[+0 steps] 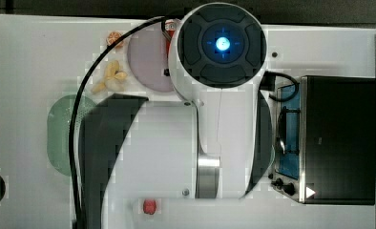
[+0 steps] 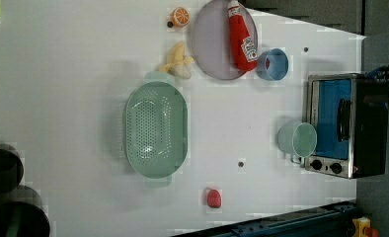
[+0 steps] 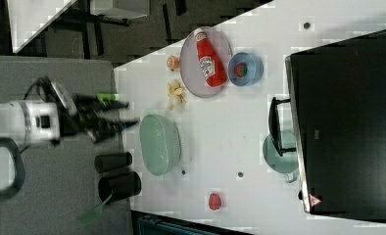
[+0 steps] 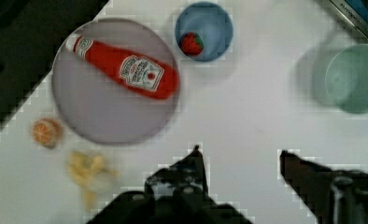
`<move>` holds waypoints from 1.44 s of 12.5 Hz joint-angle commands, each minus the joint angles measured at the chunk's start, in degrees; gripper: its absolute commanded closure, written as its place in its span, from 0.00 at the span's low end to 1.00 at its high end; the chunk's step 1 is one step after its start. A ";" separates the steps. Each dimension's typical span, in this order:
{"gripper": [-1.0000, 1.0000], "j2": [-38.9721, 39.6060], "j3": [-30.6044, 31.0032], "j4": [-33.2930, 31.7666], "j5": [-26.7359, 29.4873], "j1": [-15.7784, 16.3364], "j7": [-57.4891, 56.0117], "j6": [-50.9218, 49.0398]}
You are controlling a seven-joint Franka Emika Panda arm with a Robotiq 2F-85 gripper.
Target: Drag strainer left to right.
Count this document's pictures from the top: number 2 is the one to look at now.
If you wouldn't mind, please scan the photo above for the red strawberry toy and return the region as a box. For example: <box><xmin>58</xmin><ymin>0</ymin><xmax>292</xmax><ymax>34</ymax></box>
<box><xmin>206</xmin><ymin>189</ymin><xmax>222</xmax><ymax>208</ymax></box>

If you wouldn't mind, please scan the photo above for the blue bowl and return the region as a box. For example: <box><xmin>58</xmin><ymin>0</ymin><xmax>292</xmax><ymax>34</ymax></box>
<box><xmin>257</xmin><ymin>48</ymin><xmax>289</xmax><ymax>81</ymax></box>

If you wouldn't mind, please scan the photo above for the black cylinder base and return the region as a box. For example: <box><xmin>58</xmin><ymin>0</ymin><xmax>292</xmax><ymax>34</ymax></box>
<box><xmin>0</xmin><ymin>186</ymin><xmax>51</xmax><ymax>237</ymax></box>
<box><xmin>0</xmin><ymin>144</ymin><xmax>24</xmax><ymax>194</ymax></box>

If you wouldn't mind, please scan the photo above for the orange slice toy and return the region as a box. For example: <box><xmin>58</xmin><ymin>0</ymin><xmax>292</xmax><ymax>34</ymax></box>
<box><xmin>171</xmin><ymin>7</ymin><xmax>190</xmax><ymax>28</ymax></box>

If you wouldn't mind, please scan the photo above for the purple round plate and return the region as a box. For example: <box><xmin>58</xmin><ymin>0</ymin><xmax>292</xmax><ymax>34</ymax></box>
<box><xmin>192</xmin><ymin>0</ymin><xmax>259</xmax><ymax>80</ymax></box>

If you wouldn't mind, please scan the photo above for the blue metal frame rail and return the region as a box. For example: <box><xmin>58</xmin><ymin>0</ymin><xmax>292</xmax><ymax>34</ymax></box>
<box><xmin>174</xmin><ymin>201</ymin><xmax>361</xmax><ymax>237</ymax></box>

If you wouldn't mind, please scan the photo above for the peeled banana toy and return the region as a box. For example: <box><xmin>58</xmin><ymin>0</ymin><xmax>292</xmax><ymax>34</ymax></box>
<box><xmin>159</xmin><ymin>41</ymin><xmax>195</xmax><ymax>79</ymax></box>

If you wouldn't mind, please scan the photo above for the green plastic strainer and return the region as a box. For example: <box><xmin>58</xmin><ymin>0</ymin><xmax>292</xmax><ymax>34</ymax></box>
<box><xmin>123</xmin><ymin>71</ymin><xmax>188</xmax><ymax>189</ymax></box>

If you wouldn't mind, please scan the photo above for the black toaster oven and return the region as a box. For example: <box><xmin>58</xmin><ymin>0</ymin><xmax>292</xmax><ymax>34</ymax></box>
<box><xmin>304</xmin><ymin>73</ymin><xmax>389</xmax><ymax>179</ymax></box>

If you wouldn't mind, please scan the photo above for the red ketchup bottle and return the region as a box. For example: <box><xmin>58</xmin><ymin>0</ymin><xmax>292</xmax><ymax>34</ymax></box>
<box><xmin>227</xmin><ymin>0</ymin><xmax>258</xmax><ymax>72</ymax></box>

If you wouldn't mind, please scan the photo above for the green mug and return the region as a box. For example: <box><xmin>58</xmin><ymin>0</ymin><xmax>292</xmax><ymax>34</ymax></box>
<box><xmin>277</xmin><ymin>121</ymin><xmax>317</xmax><ymax>166</ymax></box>

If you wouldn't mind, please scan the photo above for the small strawberry in bowl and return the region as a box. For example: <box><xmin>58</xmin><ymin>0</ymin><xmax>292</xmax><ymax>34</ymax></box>
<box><xmin>265</xmin><ymin>58</ymin><xmax>270</xmax><ymax>69</ymax></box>

